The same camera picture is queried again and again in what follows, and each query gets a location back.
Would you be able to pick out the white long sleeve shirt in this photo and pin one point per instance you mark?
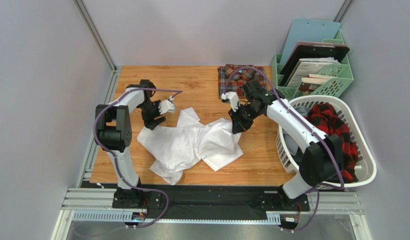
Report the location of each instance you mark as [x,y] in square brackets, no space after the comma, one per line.
[179,148]

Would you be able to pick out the blue clipboard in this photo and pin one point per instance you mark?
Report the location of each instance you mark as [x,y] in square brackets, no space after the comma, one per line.
[307,30]

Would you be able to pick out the white booklet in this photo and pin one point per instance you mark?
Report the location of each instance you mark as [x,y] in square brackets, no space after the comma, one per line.
[306,66]

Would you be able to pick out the dark red book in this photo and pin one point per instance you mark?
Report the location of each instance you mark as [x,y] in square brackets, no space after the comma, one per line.
[311,83]

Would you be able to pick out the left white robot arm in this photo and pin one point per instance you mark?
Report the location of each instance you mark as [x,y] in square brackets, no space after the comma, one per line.
[113,133]

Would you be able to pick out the aluminium frame rail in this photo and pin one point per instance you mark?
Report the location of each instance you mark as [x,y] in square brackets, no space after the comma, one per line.
[87,213]

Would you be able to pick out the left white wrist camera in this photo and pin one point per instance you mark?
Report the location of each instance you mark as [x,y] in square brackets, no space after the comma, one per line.
[167,106]

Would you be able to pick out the green desk organizer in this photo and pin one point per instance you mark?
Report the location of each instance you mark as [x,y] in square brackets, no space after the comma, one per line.
[335,87]

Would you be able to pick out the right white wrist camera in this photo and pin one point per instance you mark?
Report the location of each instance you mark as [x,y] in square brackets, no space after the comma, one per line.
[232,99]

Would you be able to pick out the folded plaid shirt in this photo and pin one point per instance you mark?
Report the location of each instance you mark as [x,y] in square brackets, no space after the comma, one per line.
[232,80]

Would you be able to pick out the black clipboard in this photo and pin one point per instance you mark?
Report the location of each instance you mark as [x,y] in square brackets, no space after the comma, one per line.
[308,50]

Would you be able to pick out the white laundry basket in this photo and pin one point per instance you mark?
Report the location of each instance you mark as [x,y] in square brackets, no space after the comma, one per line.
[365,168]

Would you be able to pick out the red black plaid shirt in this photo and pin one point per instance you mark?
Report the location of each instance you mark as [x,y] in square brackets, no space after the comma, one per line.
[325,118]

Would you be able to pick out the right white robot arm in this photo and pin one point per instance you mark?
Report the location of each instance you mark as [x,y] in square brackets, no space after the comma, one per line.
[322,153]

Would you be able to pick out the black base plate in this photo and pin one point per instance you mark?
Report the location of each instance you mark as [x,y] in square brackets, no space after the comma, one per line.
[210,202]

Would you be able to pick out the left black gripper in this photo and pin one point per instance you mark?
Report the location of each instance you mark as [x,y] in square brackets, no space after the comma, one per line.
[149,121]

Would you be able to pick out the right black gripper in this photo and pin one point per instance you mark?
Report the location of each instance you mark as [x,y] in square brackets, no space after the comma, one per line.
[240,117]

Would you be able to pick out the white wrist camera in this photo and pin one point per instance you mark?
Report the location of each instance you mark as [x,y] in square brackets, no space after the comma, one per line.
[232,99]
[167,106]

